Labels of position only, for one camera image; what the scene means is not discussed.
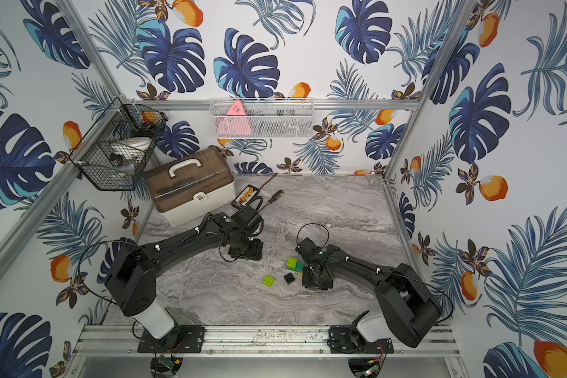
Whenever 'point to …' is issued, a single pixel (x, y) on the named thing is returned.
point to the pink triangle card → (235, 123)
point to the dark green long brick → (299, 267)
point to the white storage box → (192, 186)
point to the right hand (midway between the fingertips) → (311, 284)
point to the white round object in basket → (131, 147)
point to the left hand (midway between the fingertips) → (256, 253)
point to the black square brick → (289, 278)
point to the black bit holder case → (246, 197)
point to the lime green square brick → (291, 263)
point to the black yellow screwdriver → (279, 194)
